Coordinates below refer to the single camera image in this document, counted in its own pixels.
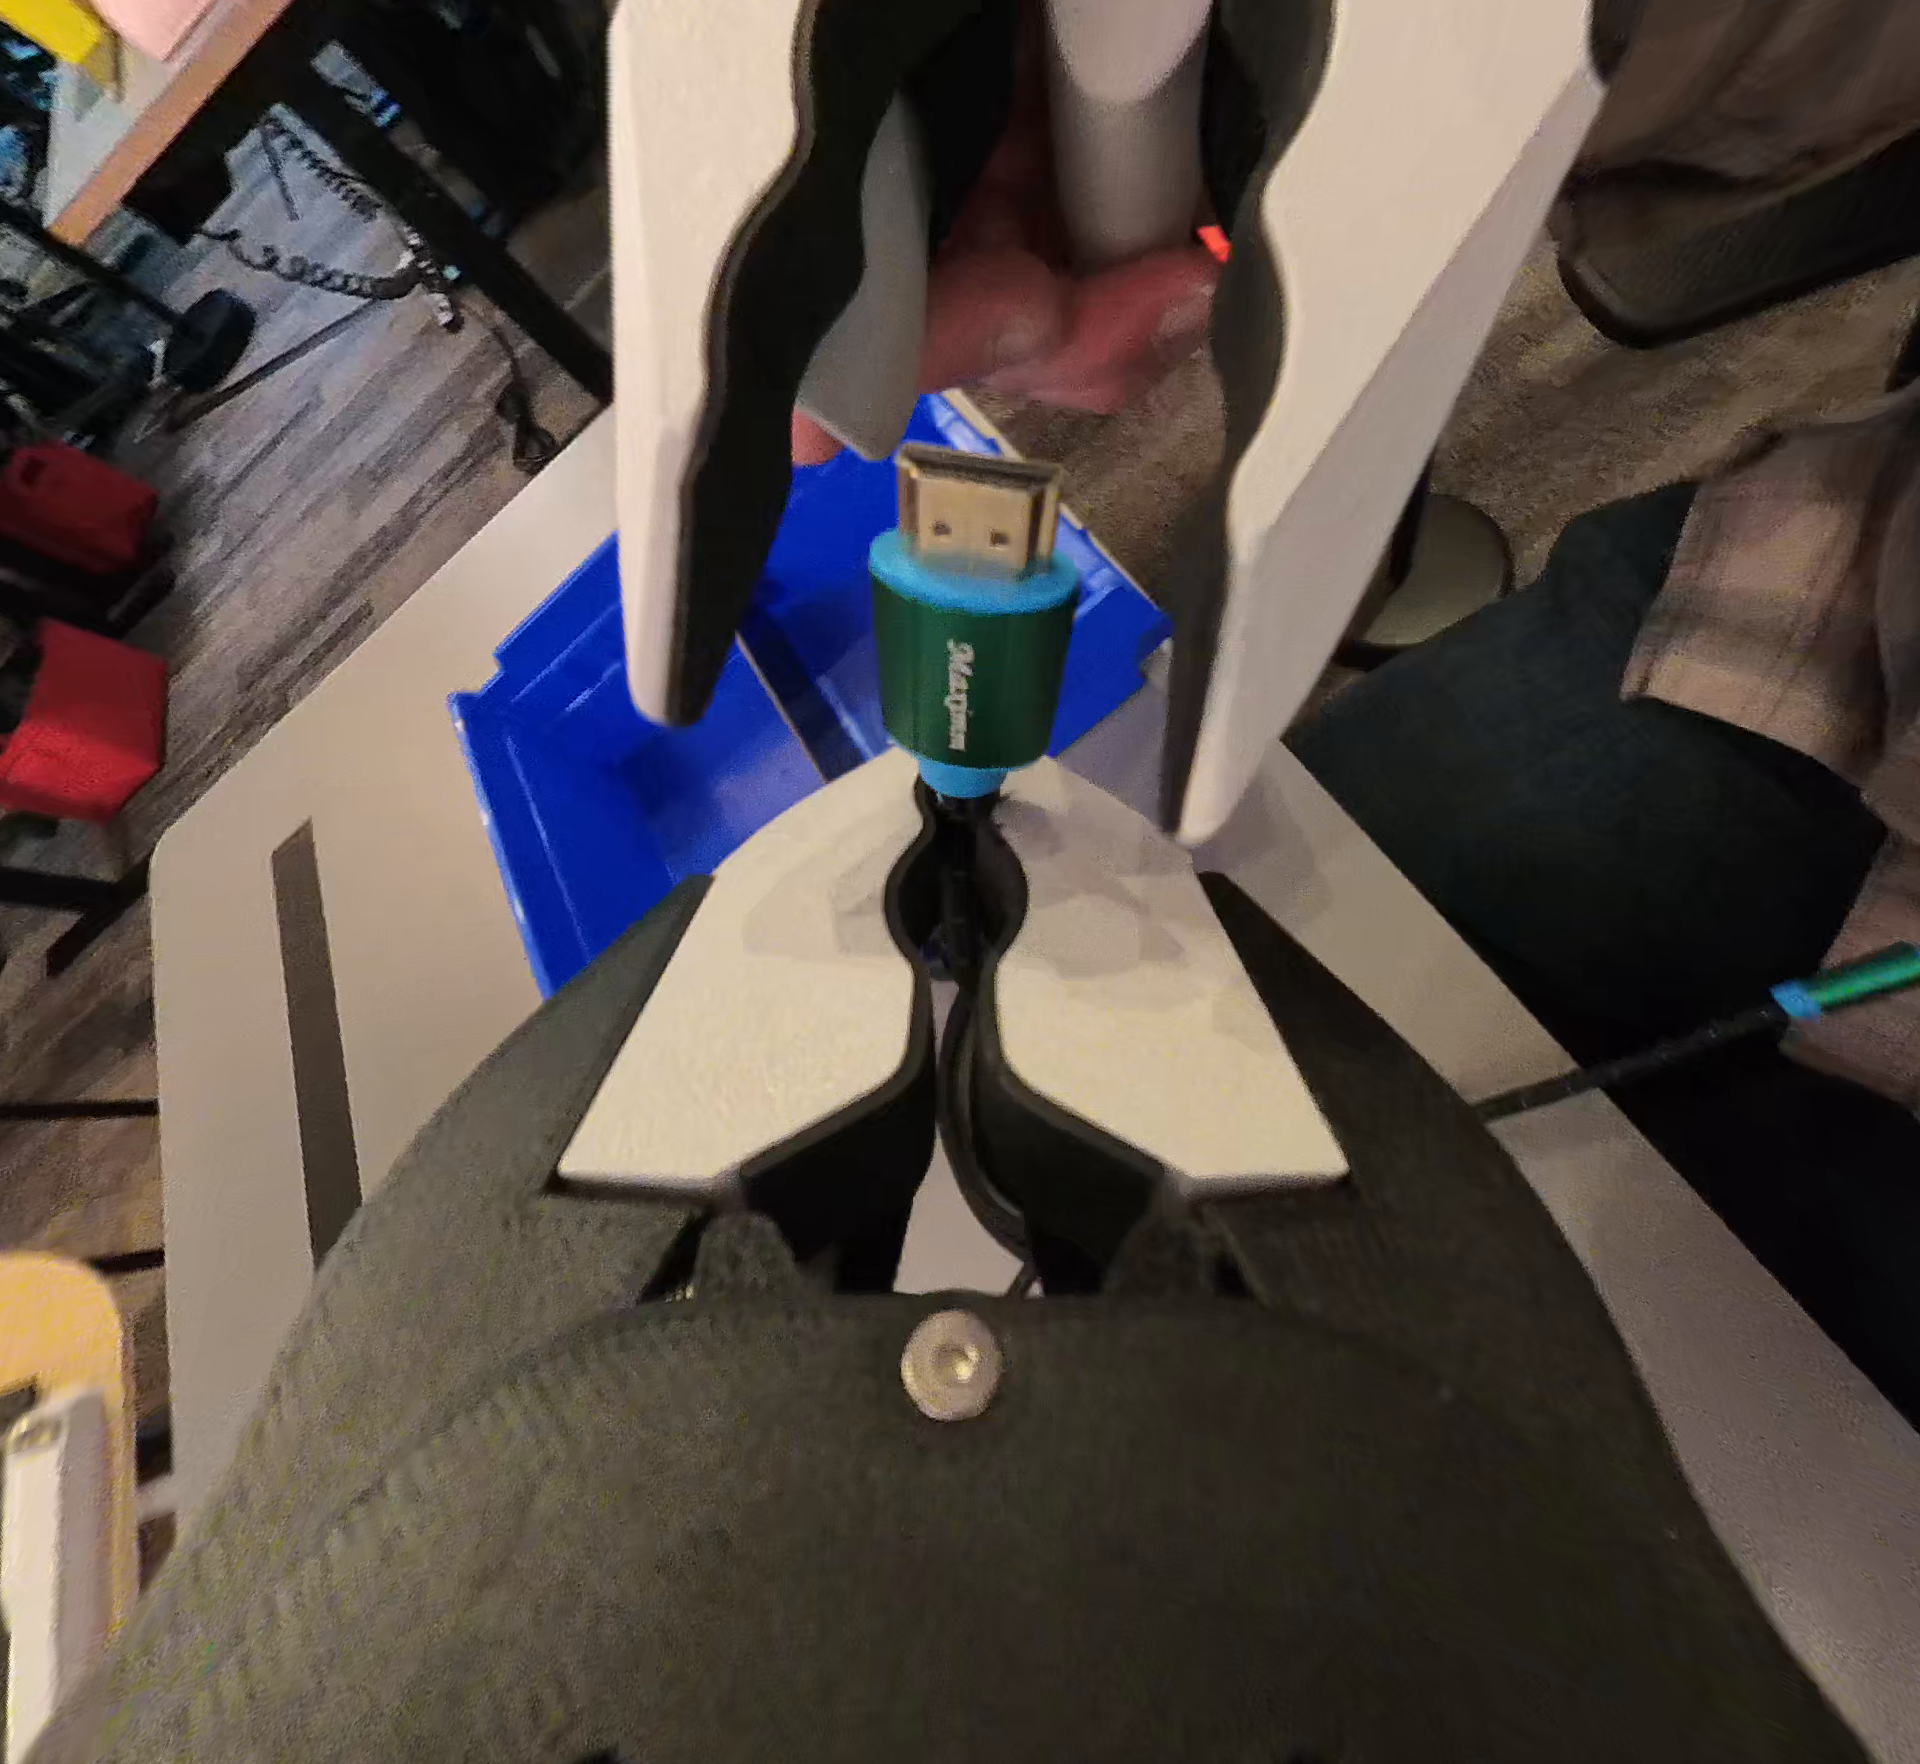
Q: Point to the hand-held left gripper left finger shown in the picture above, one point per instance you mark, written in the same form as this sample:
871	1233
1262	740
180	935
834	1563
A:
734	1028

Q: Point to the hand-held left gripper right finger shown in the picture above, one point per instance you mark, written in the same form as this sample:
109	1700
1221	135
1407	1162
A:
1171	1045

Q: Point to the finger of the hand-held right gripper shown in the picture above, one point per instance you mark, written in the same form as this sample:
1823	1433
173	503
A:
676	144
1424	144

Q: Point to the blue storage bin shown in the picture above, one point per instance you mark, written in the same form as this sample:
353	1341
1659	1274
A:
599	775

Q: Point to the person's right hand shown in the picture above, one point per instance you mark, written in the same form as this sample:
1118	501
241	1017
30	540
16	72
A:
1079	324

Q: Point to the black office chair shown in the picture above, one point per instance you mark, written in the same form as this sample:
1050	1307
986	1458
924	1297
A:
1725	279

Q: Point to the wooden display table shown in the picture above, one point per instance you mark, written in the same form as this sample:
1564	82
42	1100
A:
225	39

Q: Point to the person's dark clothing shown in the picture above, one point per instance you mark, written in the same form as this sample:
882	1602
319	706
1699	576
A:
1576	818

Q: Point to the small yellow bin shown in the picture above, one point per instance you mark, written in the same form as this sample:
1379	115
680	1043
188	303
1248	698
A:
44	9

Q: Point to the red bag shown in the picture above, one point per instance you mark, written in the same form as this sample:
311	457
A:
75	512
83	728

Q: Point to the grey divider panel tan edge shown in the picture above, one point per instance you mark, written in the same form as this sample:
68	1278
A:
61	1321

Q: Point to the white bracket bar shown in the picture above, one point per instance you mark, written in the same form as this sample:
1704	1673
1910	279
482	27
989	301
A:
44	1524

